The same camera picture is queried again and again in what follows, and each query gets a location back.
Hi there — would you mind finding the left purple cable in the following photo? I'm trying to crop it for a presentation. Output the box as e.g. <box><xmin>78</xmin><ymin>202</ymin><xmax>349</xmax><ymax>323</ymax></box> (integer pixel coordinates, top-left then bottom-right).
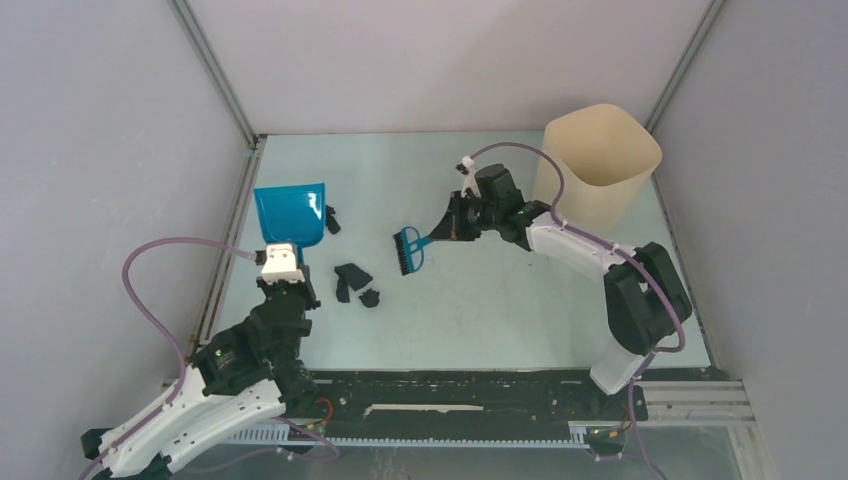
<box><xmin>79</xmin><ymin>237</ymin><xmax>256</xmax><ymax>480</ymax></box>

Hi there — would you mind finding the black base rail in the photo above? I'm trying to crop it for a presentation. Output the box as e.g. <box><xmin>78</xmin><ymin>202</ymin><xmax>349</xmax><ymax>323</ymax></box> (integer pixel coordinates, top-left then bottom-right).
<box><xmin>287</xmin><ymin>370</ymin><xmax>647</xmax><ymax>443</ymax></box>

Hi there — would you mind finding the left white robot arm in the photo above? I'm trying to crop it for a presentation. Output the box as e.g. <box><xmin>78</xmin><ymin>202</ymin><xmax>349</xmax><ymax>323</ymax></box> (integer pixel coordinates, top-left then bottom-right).
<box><xmin>81</xmin><ymin>280</ymin><xmax>320</xmax><ymax>479</ymax></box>

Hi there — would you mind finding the blue plastic dustpan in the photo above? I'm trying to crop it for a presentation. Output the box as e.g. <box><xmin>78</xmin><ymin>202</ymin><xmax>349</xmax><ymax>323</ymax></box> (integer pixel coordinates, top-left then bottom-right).
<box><xmin>253</xmin><ymin>183</ymin><xmax>327</xmax><ymax>262</ymax></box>

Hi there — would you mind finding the purple cable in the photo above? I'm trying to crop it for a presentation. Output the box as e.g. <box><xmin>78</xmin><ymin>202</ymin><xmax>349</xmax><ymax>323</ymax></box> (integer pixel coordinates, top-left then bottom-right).
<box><xmin>79</xmin><ymin>237</ymin><xmax>256</xmax><ymax>480</ymax></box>
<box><xmin>463</xmin><ymin>141</ymin><xmax>688</xmax><ymax>480</ymax></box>

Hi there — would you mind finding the black scrap far left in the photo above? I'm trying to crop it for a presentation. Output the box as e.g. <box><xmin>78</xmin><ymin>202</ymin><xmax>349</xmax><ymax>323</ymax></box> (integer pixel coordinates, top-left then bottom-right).
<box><xmin>325</xmin><ymin>205</ymin><xmax>341</xmax><ymax>235</ymax></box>

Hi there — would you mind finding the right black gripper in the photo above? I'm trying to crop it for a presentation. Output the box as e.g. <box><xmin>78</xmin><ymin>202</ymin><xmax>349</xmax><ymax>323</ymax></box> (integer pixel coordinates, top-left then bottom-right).
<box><xmin>431</xmin><ymin>191</ymin><xmax>499</xmax><ymax>243</ymax></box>

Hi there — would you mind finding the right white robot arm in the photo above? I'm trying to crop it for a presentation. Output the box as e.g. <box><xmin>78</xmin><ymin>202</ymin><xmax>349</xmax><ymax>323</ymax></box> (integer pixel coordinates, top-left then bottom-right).
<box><xmin>429</xmin><ymin>158</ymin><xmax>693</xmax><ymax>418</ymax></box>

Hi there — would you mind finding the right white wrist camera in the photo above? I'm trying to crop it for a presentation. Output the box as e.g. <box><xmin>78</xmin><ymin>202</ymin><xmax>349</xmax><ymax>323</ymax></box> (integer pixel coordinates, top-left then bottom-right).
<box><xmin>456</xmin><ymin>155</ymin><xmax>480</xmax><ymax>198</ymax></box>

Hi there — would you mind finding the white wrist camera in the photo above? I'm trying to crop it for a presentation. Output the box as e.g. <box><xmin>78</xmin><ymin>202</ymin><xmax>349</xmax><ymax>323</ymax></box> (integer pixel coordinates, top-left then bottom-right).
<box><xmin>456</xmin><ymin>155</ymin><xmax>480</xmax><ymax>198</ymax></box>
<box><xmin>260</xmin><ymin>242</ymin><xmax>306</xmax><ymax>284</ymax></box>

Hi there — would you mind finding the black flat scrap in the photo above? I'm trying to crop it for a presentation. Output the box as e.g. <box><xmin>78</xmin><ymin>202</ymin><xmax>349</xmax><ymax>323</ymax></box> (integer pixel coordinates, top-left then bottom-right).
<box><xmin>334</xmin><ymin>263</ymin><xmax>373</xmax><ymax>303</ymax></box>

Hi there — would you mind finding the beige waste bin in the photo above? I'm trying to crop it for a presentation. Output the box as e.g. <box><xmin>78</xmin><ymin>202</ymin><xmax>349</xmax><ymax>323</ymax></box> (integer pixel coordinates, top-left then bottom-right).
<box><xmin>531</xmin><ymin>104</ymin><xmax>663</xmax><ymax>236</ymax></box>

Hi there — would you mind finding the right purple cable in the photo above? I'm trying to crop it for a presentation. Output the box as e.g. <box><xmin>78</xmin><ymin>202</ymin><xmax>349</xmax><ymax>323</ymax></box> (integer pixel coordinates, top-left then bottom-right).
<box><xmin>463</xmin><ymin>141</ymin><xmax>688</xmax><ymax>480</ymax></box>

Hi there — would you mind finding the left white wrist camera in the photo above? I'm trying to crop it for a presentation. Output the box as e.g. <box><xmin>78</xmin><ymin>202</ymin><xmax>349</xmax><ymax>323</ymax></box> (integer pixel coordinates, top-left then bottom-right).
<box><xmin>260</xmin><ymin>242</ymin><xmax>306</xmax><ymax>284</ymax></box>

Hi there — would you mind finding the black ball scrap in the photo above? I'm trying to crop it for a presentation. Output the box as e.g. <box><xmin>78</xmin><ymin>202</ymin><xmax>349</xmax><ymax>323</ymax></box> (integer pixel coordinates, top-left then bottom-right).
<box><xmin>359</xmin><ymin>289</ymin><xmax>380</xmax><ymax>308</ymax></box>

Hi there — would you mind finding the blue hand brush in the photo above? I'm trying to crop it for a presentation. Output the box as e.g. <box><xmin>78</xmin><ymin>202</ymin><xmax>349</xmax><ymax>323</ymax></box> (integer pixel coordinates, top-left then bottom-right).
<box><xmin>393</xmin><ymin>226</ymin><xmax>433</xmax><ymax>276</ymax></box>

